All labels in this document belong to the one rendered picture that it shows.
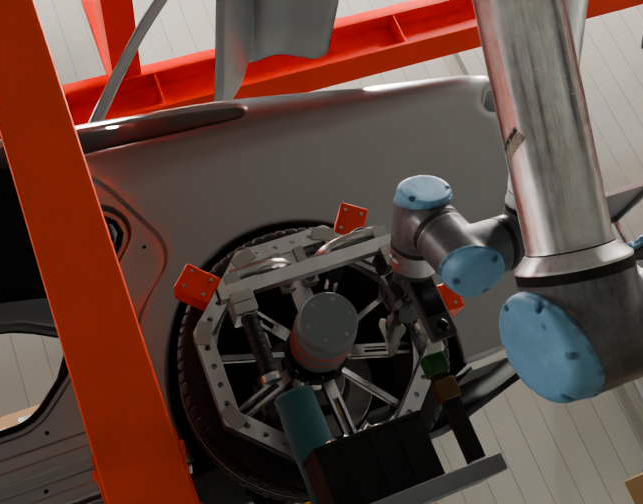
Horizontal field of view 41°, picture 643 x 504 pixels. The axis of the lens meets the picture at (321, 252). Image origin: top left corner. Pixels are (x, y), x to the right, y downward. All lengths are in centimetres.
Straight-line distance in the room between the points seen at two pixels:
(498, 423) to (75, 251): 492
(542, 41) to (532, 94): 6
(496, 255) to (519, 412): 525
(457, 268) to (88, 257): 88
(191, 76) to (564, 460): 373
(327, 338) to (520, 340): 78
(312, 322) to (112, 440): 47
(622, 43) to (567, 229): 736
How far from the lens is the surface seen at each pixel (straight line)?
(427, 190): 139
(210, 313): 200
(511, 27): 109
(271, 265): 185
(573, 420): 669
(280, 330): 210
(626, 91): 812
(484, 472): 151
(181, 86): 517
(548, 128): 108
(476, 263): 131
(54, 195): 196
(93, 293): 186
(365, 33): 550
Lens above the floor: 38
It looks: 19 degrees up
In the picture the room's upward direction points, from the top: 22 degrees counter-clockwise
